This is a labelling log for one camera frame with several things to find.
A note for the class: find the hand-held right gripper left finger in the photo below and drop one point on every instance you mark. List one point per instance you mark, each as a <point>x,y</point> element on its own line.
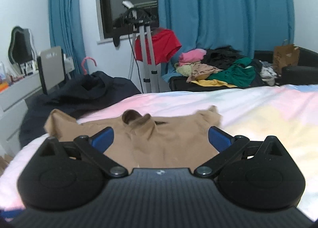
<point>104,138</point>

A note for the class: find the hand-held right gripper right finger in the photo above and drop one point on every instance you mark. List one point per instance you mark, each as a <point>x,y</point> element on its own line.
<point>218,138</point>

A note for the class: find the tan printed t-shirt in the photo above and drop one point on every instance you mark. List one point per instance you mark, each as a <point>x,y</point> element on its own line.
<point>161,143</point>

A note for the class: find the dark navy garment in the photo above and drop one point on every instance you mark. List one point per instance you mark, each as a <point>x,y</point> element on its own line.
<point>82,93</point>

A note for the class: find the yellow garment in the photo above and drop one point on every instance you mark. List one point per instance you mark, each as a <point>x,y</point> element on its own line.
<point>211,83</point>

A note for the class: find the green garment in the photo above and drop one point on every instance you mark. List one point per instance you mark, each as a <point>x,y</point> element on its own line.
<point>236,75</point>

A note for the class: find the black upholstered bench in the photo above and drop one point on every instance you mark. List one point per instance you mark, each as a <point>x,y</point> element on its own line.
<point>178,85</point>

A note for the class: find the light brown garment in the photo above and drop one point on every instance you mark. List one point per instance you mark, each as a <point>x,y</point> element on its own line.
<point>201,71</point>

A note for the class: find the pink hanger hook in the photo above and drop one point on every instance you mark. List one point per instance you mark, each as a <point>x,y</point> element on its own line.
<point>84,65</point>

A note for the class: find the yellow-green garment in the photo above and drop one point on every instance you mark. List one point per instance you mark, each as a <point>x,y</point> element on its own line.
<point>183,69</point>

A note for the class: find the blue cloth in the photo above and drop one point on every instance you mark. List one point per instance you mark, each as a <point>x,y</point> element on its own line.
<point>169,77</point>

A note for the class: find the black garment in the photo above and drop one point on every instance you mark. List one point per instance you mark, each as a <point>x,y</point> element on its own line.
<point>218,59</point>

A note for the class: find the white grey garment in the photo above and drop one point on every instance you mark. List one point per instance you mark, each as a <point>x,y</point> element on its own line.
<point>268,74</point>

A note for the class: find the pink garment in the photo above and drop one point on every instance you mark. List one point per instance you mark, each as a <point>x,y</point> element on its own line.
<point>192,55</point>

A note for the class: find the grey backed chair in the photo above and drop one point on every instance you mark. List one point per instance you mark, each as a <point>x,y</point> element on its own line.
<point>51,66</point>

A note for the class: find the silver tripod with device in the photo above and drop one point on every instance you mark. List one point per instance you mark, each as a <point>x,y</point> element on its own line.
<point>149,56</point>

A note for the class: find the small black hanging object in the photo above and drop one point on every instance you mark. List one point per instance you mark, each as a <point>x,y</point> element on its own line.
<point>116,41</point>

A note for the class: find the white dresser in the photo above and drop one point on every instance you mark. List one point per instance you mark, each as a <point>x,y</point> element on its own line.
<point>15,93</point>

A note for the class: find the cardboard box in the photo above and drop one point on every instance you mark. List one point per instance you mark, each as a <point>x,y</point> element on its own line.
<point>5,162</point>

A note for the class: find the black sofa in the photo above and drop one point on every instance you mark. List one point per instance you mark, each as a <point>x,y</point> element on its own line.
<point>300,74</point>

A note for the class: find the cluster of cosmetic bottles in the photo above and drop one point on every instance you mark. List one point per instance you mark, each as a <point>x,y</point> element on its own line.
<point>28,66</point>

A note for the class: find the brown paper bag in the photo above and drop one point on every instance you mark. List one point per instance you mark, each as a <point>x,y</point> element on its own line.
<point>285,56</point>

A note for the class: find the red garment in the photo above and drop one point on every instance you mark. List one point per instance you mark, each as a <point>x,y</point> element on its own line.
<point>164,44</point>

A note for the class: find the orange tray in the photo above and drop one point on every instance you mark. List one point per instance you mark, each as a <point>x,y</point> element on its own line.
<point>3,86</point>

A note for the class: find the wavy framed mirror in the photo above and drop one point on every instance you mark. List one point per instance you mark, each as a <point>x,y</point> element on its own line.
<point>19,46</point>

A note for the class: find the narrow blue curtain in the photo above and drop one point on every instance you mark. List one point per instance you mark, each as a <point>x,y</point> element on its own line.
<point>64,19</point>

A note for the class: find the wide blue curtain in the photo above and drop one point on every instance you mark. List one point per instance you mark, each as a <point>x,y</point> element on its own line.
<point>223,6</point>

